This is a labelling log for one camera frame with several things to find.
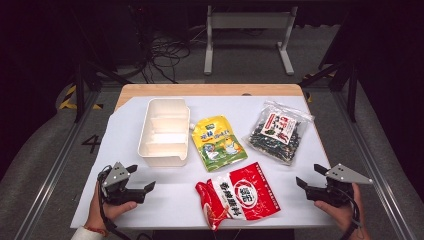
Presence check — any hand-held gripper black cable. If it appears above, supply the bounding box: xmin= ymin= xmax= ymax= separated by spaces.
xmin=334 ymin=186 xmax=364 ymax=240
xmin=97 ymin=164 xmax=134 ymax=240

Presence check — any clear bag of dried seaweed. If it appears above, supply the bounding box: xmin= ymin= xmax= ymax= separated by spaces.
xmin=245 ymin=100 xmax=315 ymax=167

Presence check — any aluminium floor rail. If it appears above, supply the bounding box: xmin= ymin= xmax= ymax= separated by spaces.
xmin=13 ymin=89 xmax=101 ymax=240
xmin=333 ymin=89 xmax=418 ymax=240

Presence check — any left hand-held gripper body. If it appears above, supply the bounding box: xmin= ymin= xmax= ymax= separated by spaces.
xmin=98 ymin=162 xmax=148 ymax=206

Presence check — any person's left hand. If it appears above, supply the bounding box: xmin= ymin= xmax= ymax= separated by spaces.
xmin=84 ymin=182 xmax=138 ymax=232

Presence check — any white divided storage box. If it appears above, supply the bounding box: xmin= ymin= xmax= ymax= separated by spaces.
xmin=137 ymin=97 xmax=191 ymax=168

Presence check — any right hand-held gripper black cable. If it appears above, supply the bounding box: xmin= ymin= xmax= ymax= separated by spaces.
xmin=334 ymin=186 xmax=364 ymax=240

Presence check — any white table mat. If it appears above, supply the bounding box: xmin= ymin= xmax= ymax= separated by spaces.
xmin=70 ymin=95 xmax=338 ymax=230

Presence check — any yellow green spout pouch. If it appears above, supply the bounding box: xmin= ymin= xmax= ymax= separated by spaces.
xmin=190 ymin=114 xmax=249 ymax=173

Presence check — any person's right hand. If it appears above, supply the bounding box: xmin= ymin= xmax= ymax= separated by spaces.
xmin=314 ymin=182 xmax=372 ymax=240

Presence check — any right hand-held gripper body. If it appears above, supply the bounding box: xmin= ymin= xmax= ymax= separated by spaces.
xmin=305 ymin=163 xmax=374 ymax=208

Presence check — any white metal stand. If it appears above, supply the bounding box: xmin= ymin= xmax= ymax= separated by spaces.
xmin=203 ymin=4 xmax=299 ymax=76

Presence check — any black metal stand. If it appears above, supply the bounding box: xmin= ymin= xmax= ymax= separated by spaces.
xmin=298 ymin=59 xmax=359 ymax=124
xmin=71 ymin=61 xmax=133 ymax=124

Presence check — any red white seasoning packet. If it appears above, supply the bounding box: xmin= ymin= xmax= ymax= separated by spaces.
xmin=195 ymin=161 xmax=282 ymax=232

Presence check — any yellow black hazard tape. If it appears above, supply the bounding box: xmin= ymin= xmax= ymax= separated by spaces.
xmin=58 ymin=84 xmax=104 ymax=111

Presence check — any bundle of black floor cables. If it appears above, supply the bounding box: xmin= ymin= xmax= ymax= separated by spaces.
xmin=139 ymin=33 xmax=208 ymax=84

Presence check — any left hand-held gripper black cable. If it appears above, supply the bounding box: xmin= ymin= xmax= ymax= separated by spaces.
xmin=97 ymin=164 xmax=134 ymax=240

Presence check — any red string bracelet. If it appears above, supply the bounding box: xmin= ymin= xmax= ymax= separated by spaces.
xmin=83 ymin=225 xmax=110 ymax=238

